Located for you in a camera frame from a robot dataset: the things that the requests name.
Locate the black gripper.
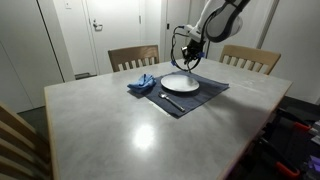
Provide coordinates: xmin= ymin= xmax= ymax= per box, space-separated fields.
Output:
xmin=181 ymin=39 xmax=204 ymax=72

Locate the white round plate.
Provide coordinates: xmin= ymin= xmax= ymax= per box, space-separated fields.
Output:
xmin=160 ymin=74 xmax=200 ymax=93

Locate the dark blue fabric placemat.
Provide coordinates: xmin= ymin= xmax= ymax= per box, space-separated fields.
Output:
xmin=143 ymin=68 xmax=230 ymax=119

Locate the narrow white door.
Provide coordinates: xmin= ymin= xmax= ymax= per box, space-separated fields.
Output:
xmin=164 ymin=0 xmax=192 ymax=63

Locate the crumpled blue cloth napkin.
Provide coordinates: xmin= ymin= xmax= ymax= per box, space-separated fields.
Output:
xmin=126 ymin=73 xmax=157 ymax=95

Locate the wooden slat-back chair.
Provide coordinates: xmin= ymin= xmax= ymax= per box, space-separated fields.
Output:
xmin=107 ymin=44 xmax=161 ymax=74
xmin=0 ymin=101 xmax=54 ymax=180
xmin=218 ymin=44 xmax=282 ymax=76

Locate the white slanted pole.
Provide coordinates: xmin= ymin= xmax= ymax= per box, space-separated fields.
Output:
xmin=255 ymin=0 xmax=280 ymax=50

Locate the purple object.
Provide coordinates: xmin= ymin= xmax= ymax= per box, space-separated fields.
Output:
xmin=305 ymin=154 xmax=320 ymax=173

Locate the white closet door panel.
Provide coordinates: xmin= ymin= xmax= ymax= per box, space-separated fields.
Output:
xmin=0 ymin=0 xmax=64 ymax=114

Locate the silver door lever handle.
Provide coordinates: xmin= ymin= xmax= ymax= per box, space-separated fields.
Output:
xmin=92 ymin=19 xmax=104 ymax=33

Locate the red clamp handle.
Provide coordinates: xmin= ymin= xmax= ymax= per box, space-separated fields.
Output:
xmin=293 ymin=121 xmax=313 ymax=133
xmin=275 ymin=161 xmax=302 ymax=178

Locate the black metal cart frame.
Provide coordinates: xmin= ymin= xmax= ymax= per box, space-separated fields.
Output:
xmin=229 ymin=106 xmax=320 ymax=180

